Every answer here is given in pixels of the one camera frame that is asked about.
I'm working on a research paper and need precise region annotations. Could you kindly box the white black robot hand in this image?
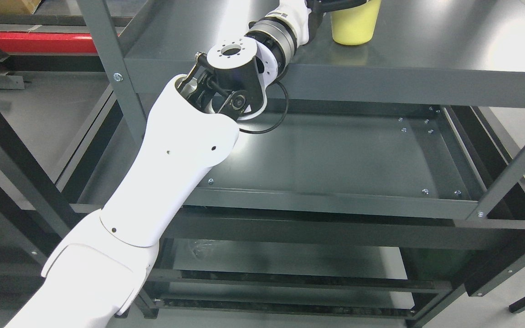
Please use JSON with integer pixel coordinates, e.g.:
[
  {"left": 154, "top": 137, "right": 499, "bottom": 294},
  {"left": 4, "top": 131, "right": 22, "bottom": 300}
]
[{"left": 268, "top": 0, "right": 367, "bottom": 46}]

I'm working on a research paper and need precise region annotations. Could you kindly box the yellow plastic cup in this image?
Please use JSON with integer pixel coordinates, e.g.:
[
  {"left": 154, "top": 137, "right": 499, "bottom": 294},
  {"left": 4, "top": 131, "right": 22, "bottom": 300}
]
[{"left": 331, "top": 0, "right": 381, "bottom": 46}]

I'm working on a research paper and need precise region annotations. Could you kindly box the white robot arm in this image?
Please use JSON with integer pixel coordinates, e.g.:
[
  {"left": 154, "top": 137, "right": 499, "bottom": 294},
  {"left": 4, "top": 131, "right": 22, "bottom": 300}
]
[{"left": 6, "top": 4, "right": 311, "bottom": 328}]

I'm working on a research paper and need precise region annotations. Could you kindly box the dark metal right shelf rack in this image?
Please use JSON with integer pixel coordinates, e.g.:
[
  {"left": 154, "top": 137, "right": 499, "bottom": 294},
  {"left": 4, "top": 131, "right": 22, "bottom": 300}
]
[{"left": 76, "top": 0, "right": 525, "bottom": 328}]

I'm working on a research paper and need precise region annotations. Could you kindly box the dark metal shelf rack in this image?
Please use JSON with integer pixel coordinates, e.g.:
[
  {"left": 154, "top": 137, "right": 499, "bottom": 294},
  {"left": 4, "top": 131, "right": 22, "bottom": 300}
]
[
  {"left": 76, "top": 0, "right": 525, "bottom": 328},
  {"left": 0, "top": 50, "right": 122, "bottom": 282}
]

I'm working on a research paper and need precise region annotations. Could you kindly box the red metal beam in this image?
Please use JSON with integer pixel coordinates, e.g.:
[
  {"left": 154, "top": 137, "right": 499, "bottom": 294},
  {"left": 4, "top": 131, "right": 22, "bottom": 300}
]
[{"left": 0, "top": 31, "right": 98, "bottom": 54}]

